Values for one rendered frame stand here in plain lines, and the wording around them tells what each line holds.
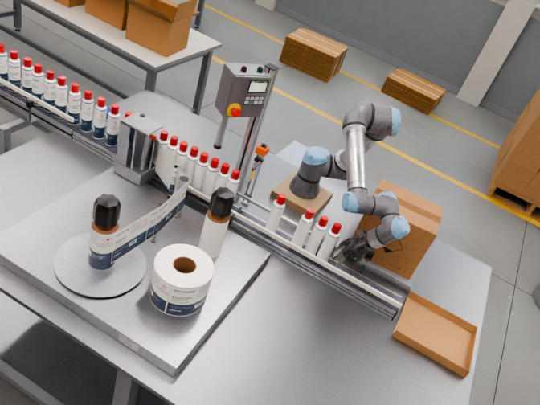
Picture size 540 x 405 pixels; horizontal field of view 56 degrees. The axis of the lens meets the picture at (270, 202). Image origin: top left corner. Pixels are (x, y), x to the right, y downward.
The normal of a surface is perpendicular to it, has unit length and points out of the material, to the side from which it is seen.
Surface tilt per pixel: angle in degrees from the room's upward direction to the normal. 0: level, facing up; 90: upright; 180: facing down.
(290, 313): 0
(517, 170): 90
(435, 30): 90
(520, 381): 0
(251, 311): 0
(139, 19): 90
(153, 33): 90
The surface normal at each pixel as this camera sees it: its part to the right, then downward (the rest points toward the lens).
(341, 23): -0.47, 0.43
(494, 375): 0.27, -0.76
